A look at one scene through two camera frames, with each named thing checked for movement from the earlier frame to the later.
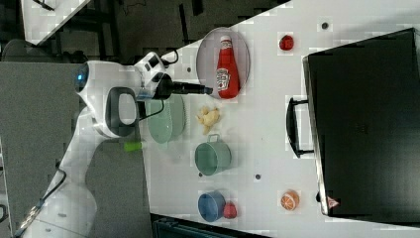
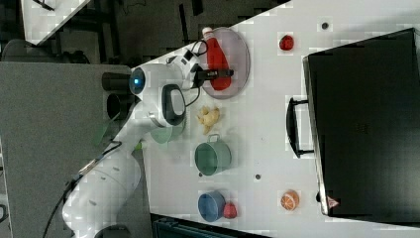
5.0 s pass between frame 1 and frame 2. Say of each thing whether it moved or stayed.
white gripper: moved
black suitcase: stayed
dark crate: stayed
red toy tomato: stayed
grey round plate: stayed
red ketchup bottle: moved
